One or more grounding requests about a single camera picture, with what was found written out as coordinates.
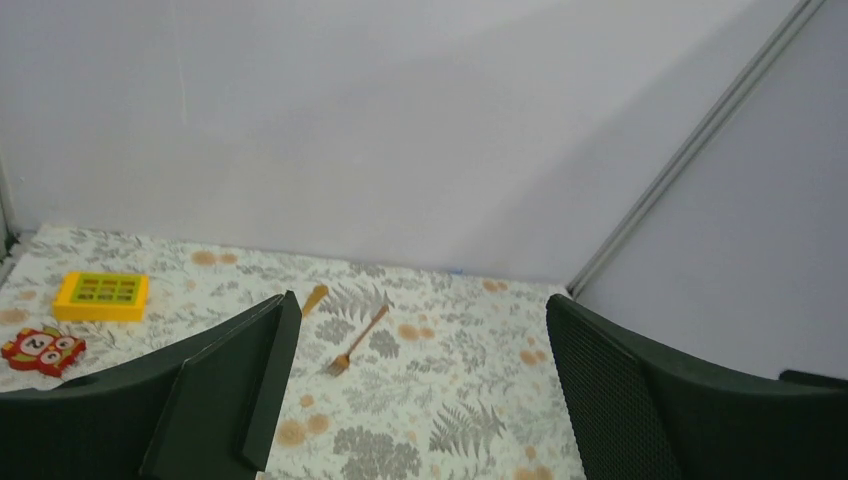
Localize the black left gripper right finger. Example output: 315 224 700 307
546 294 847 479

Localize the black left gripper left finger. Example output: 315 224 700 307
1 292 302 479

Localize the wooden fork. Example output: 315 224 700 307
324 304 390 377

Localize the yellow green toy block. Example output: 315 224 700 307
52 271 149 323

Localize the wooden spoon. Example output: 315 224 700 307
301 284 329 318

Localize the red owl toy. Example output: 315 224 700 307
1 327 87 378

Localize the floral tablecloth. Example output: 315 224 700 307
1 227 584 479

